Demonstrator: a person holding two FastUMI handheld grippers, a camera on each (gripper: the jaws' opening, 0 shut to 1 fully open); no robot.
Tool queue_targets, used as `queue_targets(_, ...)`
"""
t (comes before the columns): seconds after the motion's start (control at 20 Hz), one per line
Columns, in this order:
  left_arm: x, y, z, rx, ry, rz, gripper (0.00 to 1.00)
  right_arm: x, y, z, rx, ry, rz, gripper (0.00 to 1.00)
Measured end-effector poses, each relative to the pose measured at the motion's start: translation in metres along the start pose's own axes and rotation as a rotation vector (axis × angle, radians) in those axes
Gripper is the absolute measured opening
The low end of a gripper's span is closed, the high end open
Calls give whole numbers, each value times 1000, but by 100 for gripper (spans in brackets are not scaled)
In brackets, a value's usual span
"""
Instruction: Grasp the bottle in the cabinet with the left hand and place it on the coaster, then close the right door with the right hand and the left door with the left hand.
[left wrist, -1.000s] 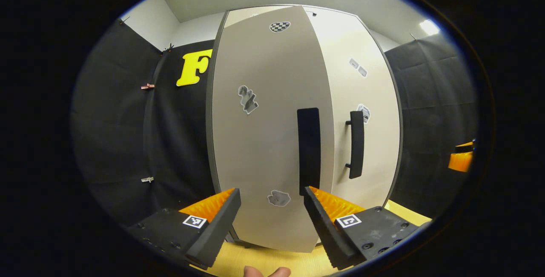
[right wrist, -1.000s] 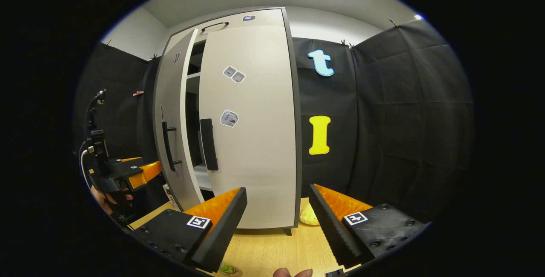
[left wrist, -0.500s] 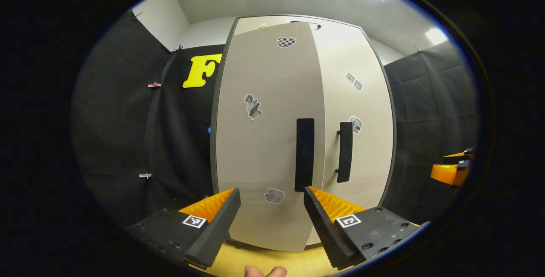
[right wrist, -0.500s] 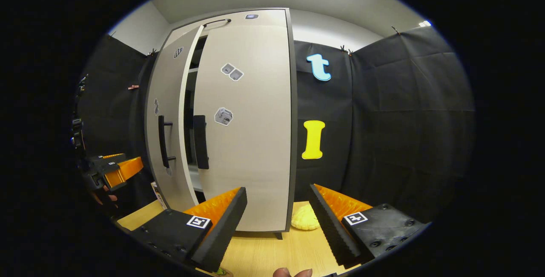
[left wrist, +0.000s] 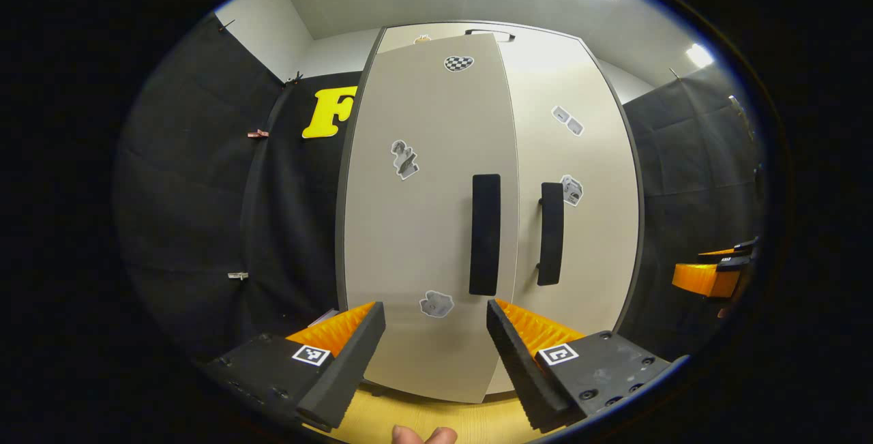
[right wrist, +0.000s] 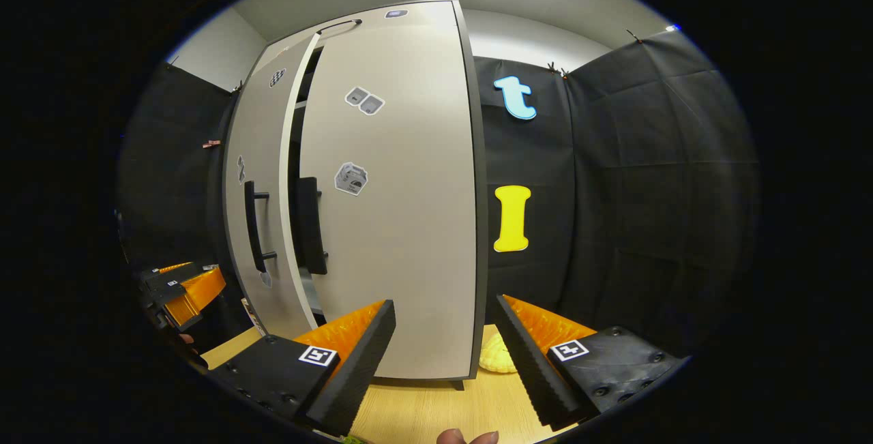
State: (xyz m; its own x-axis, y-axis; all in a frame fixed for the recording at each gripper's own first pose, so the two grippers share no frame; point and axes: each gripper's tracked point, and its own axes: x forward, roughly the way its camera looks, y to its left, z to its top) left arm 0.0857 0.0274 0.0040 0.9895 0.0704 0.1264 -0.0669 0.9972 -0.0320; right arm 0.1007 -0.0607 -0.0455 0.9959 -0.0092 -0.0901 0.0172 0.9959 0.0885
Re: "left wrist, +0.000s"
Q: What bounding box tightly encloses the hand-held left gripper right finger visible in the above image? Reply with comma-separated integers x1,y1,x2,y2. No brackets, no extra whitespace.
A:
486,298,676,434

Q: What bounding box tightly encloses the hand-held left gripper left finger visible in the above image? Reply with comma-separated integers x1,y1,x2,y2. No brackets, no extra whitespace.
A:
201,301,386,431

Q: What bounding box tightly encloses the white cabinet door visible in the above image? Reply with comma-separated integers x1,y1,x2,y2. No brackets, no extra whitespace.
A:
336,33,520,404
501,45,642,396

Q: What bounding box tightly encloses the grey white cabinet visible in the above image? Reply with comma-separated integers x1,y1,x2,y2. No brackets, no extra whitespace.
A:
333,20,647,404

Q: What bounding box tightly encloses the white cabinet drawer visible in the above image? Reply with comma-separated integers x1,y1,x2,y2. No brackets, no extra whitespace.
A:
377,21,587,56

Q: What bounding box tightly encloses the black backdrop cloth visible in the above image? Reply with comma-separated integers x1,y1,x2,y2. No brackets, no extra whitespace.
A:
113,13,765,363

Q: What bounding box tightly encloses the black right door handle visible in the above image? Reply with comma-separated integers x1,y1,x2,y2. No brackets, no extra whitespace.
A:
536,182,565,287

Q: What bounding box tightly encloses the black door handle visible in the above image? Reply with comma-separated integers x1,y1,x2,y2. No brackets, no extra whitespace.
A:
469,173,502,297
536,182,565,287

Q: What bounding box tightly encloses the black left door handle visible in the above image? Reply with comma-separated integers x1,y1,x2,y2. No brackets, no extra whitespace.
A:
469,173,502,297

